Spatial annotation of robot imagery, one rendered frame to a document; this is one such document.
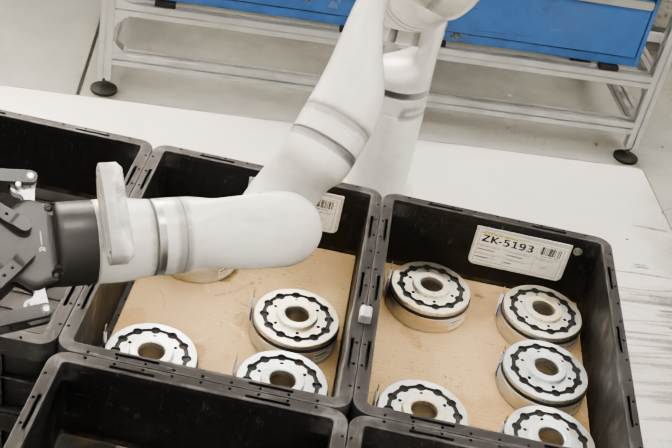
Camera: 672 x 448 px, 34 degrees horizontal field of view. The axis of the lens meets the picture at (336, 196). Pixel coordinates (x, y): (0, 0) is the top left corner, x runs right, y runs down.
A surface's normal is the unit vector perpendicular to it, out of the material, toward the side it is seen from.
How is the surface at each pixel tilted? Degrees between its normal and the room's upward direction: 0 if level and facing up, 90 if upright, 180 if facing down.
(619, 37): 90
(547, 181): 0
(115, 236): 31
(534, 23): 90
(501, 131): 0
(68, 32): 0
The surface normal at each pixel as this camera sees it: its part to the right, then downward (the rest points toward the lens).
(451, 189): 0.17, -0.81
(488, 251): -0.12, 0.55
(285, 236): 0.16, 0.10
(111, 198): 0.31, -0.43
